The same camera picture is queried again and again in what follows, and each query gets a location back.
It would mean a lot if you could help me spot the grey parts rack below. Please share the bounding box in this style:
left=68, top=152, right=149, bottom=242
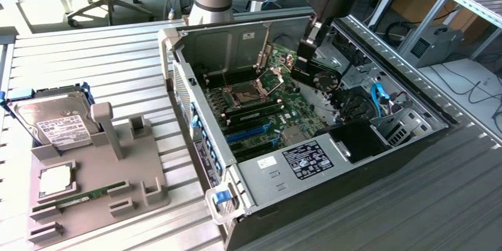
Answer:
left=26, top=101, right=173, bottom=245

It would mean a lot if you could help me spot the blue disk caddy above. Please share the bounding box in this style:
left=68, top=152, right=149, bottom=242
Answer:
left=0, top=82, right=94, bottom=146

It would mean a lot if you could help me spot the blue expansion slot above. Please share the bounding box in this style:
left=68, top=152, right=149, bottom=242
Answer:
left=226, top=124, right=271, bottom=143

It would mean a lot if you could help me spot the long black expansion slot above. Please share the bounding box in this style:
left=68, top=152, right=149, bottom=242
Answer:
left=223, top=117, right=277, bottom=135

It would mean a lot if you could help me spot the grey vented box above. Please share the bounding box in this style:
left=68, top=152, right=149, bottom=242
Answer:
left=408, top=24, right=466, bottom=69

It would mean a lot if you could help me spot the metal socket cover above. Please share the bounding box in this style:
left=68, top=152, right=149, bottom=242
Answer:
left=254, top=67, right=287, bottom=98

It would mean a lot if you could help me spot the black office chair base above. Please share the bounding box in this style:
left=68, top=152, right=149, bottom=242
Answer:
left=64, top=0, right=157, bottom=28

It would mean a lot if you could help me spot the grey power supply with label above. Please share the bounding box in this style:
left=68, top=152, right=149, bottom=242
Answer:
left=234, top=133, right=353, bottom=208

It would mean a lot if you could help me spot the blue card retainer strip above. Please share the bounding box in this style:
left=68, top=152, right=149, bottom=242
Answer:
left=190, top=102, right=227, bottom=177

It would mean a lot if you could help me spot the silver hard disk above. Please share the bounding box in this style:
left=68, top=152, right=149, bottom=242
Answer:
left=7, top=91, right=95, bottom=150

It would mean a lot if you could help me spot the thin metal locking lever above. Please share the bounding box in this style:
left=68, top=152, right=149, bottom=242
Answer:
left=221, top=64, right=233, bottom=92

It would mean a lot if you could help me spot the green motherboard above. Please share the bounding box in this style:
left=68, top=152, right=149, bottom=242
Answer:
left=202, top=67, right=338, bottom=163

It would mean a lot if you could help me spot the silver CPU chip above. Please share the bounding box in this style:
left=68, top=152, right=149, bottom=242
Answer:
left=38, top=165, right=76, bottom=198

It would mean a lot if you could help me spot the short black expansion slot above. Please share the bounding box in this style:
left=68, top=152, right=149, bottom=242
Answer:
left=230, top=140, right=275, bottom=155

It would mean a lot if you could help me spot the green RAM stick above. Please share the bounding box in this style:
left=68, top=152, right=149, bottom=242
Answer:
left=31, top=180, right=129, bottom=213

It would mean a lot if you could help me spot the CPU socket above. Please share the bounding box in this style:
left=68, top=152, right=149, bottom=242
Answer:
left=230, top=85, right=267, bottom=109

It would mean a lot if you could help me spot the black cable coil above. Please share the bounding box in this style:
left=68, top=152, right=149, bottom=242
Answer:
left=385, top=21, right=420, bottom=43

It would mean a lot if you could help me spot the black labelled RAM stick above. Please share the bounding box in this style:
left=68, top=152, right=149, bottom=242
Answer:
left=226, top=108, right=285, bottom=125

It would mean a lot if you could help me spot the graphics card with black fan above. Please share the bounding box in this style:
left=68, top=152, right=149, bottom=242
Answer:
left=257, top=23, right=343, bottom=91

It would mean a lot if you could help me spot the silver chipset heatsink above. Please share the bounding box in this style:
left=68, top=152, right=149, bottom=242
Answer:
left=282, top=126, right=309, bottom=143

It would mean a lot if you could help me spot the aluminium frame rack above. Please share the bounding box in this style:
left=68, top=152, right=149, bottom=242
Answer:
left=396, top=0, right=502, bottom=61

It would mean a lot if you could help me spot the black wire bundle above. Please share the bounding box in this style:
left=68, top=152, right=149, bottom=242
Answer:
left=330, top=86, right=374, bottom=123

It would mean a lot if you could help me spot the silver disk bay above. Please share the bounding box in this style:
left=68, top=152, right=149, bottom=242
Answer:
left=370, top=109, right=433, bottom=148

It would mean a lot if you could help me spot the blue flat wire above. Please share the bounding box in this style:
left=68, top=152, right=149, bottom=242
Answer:
left=370, top=82, right=393, bottom=119

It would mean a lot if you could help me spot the open grey PC case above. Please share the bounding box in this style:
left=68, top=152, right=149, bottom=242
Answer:
left=157, top=4, right=461, bottom=251

